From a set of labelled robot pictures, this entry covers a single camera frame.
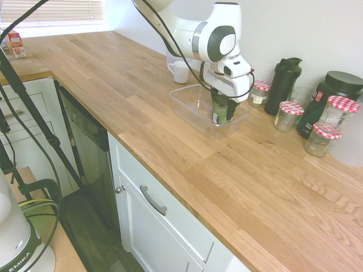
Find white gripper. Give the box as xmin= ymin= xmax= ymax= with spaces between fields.
xmin=202 ymin=62 xmax=250 ymax=120

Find green cereal cup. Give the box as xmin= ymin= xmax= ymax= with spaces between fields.
xmin=211 ymin=93 xmax=236 ymax=125

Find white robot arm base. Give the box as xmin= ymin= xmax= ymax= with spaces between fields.
xmin=0 ymin=167 xmax=56 ymax=272

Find clear plastic container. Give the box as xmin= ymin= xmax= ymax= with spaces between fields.
xmin=169 ymin=84 xmax=250 ymax=139

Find glass jar red checkered lid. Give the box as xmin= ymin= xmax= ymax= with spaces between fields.
xmin=273 ymin=101 xmax=304 ymax=133
xmin=303 ymin=123 xmax=343 ymax=158
xmin=249 ymin=80 xmax=271 ymax=108

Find white ceramic mug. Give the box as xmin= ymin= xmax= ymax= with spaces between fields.
xmin=167 ymin=61 xmax=190 ymax=84

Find black shaker bottle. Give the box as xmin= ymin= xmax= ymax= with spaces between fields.
xmin=264 ymin=57 xmax=303 ymax=116

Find clear glass tumbler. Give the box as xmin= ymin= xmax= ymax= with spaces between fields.
xmin=289 ymin=86 xmax=314 ymax=114

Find tall jar red checkered lid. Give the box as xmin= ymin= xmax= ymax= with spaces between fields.
xmin=316 ymin=95 xmax=361 ymax=134

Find large black protein tub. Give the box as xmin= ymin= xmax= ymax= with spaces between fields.
xmin=296 ymin=70 xmax=363 ymax=139

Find stainless steel dishwasher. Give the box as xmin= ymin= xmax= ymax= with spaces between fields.
xmin=55 ymin=80 xmax=120 ymax=230

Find white counter cabinet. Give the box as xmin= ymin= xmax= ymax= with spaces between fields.
xmin=107 ymin=132 xmax=250 ymax=272

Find white drawer cabinet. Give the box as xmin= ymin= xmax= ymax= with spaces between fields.
xmin=0 ymin=76 xmax=82 ymax=198

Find white window blinds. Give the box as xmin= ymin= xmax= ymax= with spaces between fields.
xmin=0 ymin=0 xmax=107 ymax=28

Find black clamp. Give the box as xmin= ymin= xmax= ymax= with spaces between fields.
xmin=16 ymin=178 xmax=65 ymax=219

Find small white orange box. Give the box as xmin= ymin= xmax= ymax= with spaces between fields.
xmin=7 ymin=46 xmax=28 ymax=59

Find red and white carton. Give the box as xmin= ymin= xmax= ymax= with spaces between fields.
xmin=7 ymin=31 xmax=23 ymax=49

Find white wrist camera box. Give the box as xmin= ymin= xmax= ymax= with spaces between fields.
xmin=217 ymin=54 xmax=253 ymax=79

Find silver curved drawer handle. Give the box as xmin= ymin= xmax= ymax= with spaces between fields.
xmin=139 ymin=185 xmax=168 ymax=216

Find black camera tripod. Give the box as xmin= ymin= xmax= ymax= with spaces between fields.
xmin=0 ymin=46 xmax=88 ymax=196

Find yellow green cable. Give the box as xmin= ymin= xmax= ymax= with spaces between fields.
xmin=18 ymin=198 xmax=57 ymax=212

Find black loose cable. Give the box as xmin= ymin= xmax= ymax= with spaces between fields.
xmin=0 ymin=0 xmax=74 ymax=272

